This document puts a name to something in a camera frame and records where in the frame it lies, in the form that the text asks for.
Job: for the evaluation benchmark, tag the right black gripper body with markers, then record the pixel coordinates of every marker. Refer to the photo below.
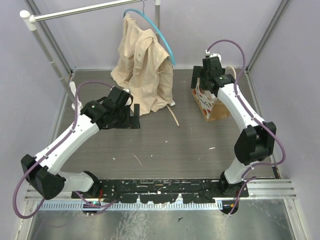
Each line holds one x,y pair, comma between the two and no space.
203,78

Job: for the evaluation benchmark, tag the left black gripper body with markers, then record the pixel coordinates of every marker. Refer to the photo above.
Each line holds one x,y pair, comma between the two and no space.
132,120

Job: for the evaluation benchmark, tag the brown canvas bag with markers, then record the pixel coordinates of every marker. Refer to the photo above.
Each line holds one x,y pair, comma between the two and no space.
210,106

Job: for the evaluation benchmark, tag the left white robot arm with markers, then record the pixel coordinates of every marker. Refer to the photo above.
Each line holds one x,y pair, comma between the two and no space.
43,171

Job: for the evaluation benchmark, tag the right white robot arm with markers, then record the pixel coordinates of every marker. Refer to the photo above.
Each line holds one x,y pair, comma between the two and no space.
218,96

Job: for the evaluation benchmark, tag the beige shirt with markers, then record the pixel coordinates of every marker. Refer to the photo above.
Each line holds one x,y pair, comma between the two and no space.
144,68

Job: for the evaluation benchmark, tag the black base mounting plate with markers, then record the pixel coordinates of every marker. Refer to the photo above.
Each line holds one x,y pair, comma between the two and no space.
160,191

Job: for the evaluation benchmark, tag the blue clothes hanger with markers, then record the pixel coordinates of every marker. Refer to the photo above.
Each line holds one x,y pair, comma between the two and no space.
154,25

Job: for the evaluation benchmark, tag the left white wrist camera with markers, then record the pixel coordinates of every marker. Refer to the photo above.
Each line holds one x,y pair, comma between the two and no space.
130,97

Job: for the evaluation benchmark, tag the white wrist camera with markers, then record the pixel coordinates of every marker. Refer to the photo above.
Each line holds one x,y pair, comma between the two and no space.
130,97
208,54

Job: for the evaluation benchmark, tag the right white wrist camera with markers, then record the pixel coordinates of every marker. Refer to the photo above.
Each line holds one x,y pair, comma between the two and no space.
208,54

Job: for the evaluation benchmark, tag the aluminium front rail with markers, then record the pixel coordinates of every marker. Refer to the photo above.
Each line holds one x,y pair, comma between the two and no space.
257,189

